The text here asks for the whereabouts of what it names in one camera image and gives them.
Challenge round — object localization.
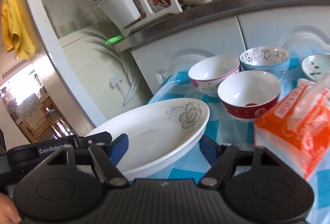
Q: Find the orange tissue pack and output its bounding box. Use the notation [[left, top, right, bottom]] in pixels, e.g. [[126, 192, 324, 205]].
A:
[[253, 73, 329, 179]]

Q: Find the red white bowl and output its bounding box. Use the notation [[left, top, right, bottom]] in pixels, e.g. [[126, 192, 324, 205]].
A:
[[217, 70, 281, 121]]

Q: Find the white plate grey flower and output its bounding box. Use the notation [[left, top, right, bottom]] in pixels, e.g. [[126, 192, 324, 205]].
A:
[[86, 98, 210, 181]]

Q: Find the pink floral white bowl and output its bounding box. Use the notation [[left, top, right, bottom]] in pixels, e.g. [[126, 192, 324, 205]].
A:
[[188, 55, 240, 97]]

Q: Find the blue cartoon animal bowl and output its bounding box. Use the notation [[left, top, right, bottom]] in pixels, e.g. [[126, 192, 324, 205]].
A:
[[239, 47, 290, 79]]

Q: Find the green lotus plate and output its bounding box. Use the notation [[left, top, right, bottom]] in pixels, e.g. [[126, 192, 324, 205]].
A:
[[300, 54, 330, 82]]

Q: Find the person's hand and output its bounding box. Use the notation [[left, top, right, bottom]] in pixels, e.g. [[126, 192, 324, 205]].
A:
[[0, 193, 22, 224]]

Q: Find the blue checked tablecloth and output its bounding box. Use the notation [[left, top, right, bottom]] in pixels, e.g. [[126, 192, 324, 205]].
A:
[[146, 50, 330, 224]]

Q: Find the yellow towel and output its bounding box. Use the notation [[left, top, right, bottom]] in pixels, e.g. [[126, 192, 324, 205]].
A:
[[1, 0, 36, 60]]

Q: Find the green clip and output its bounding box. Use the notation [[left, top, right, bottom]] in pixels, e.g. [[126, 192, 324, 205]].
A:
[[105, 35, 124, 45]]

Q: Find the white utensil holder cup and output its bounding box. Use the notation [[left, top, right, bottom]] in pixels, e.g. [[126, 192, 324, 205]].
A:
[[98, 0, 140, 29]]

